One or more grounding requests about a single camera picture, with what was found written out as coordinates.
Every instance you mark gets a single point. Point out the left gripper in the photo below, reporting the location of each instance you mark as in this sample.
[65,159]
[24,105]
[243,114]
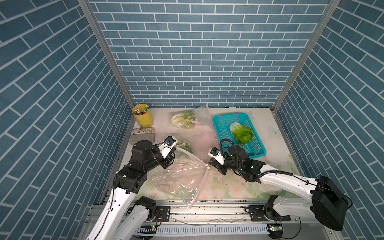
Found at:
[167,159]

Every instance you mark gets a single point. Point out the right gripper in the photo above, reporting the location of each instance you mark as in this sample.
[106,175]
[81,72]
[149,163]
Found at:
[217,165]

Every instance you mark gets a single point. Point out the chinese cabbage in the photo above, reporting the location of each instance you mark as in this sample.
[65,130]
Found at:
[241,134]
[183,144]
[185,120]

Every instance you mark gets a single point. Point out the zip-top bag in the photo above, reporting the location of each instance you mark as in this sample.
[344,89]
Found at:
[178,182]
[189,159]
[204,115]

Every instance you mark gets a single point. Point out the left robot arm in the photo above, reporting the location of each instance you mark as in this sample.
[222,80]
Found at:
[127,183]

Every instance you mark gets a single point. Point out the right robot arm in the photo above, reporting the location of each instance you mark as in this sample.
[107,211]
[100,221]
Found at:
[319,199]

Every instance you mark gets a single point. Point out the teal plastic basket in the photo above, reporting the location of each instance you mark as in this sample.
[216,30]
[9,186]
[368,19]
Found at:
[255,148]

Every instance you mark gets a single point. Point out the grey rectangular box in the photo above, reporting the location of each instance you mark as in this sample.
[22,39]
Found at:
[142,137]

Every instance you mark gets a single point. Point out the yellow pen cup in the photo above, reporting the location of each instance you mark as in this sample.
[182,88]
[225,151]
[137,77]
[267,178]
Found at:
[143,115]

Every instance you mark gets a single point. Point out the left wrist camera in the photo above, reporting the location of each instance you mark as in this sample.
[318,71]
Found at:
[167,146]

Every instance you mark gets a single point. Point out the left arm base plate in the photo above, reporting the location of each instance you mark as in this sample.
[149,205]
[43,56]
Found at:
[162,214]

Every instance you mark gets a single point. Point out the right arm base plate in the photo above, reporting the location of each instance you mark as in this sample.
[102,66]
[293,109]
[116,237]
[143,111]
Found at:
[258,214]

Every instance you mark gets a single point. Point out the white vented cable duct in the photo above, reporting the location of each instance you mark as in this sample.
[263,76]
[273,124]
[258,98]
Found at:
[206,230]

